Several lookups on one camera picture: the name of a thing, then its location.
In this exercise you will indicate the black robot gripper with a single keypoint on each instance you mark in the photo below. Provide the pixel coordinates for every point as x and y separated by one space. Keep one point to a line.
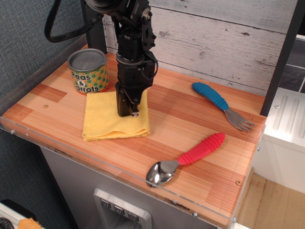
134 77

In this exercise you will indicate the yellow dish towel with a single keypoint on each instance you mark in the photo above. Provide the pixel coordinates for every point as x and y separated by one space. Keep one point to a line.
101 119

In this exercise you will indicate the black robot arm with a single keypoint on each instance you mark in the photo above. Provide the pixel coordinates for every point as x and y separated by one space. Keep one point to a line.
132 23

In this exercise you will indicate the peas and carrots toy can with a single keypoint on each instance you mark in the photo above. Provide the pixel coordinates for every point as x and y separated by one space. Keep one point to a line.
89 71

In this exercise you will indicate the grey toy fridge cabinet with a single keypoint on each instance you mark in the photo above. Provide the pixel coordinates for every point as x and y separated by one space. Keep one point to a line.
98 200

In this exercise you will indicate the orange object bottom left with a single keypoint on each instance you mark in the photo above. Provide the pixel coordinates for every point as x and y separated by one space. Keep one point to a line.
28 224

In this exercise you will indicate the white toy sink unit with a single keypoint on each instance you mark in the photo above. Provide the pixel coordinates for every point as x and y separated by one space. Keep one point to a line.
280 156

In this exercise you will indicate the red handled toy spoon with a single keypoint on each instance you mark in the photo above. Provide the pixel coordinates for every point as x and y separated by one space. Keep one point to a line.
162 171

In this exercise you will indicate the dark left frame post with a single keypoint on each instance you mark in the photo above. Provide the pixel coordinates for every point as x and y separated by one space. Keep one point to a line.
95 36

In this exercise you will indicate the dark frame post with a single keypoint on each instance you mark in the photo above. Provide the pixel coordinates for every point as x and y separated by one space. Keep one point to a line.
284 55
95 36

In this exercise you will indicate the blue handled toy fork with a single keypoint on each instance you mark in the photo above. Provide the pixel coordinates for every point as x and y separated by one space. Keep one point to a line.
234 118

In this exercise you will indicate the dark right frame post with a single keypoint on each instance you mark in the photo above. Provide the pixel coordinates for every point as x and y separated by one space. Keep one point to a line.
284 55

